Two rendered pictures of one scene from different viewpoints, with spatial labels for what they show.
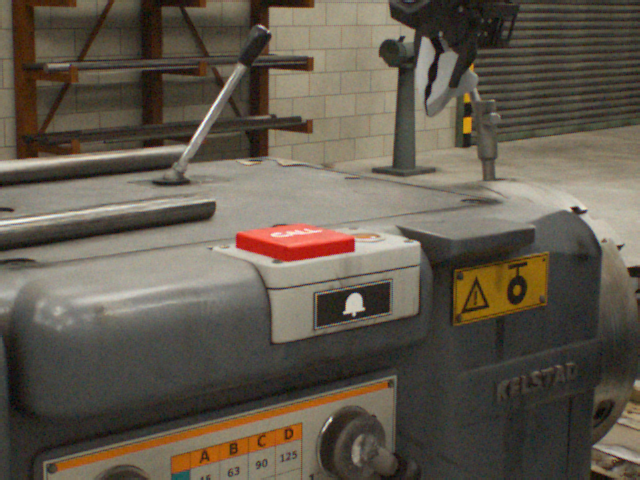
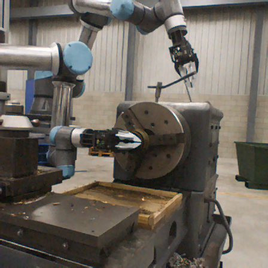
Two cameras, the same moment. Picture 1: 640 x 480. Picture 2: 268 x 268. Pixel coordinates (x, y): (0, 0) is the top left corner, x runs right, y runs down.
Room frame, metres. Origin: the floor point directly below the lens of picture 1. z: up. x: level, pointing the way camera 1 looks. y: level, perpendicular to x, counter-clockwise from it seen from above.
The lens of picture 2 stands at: (2.27, -0.76, 1.15)
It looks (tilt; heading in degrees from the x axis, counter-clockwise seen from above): 4 degrees down; 153
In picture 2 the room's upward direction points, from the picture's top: 3 degrees clockwise
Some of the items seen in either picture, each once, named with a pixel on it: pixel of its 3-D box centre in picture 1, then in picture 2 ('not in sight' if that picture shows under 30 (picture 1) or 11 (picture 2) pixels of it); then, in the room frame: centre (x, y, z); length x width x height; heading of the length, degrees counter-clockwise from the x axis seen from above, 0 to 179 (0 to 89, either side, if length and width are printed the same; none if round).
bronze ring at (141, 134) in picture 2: not in sight; (136, 142); (1.37, -0.30, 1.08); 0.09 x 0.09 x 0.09; 39
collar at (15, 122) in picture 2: not in sight; (14, 122); (1.61, -0.73, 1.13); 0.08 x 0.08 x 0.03
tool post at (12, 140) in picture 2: not in sight; (17, 152); (1.61, -0.72, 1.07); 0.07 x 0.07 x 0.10; 39
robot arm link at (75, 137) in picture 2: not in sight; (82, 136); (1.27, -0.48, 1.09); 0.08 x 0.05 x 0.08; 128
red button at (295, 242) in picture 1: (295, 247); not in sight; (0.82, 0.02, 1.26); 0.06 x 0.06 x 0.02; 39
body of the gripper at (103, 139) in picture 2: not in sight; (100, 139); (1.34, -0.43, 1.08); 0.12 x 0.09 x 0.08; 38
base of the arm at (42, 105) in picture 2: not in sight; (45, 105); (0.79, -0.54, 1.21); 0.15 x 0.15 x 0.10
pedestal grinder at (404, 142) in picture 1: (405, 104); not in sight; (10.16, -0.70, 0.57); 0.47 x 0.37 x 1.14; 136
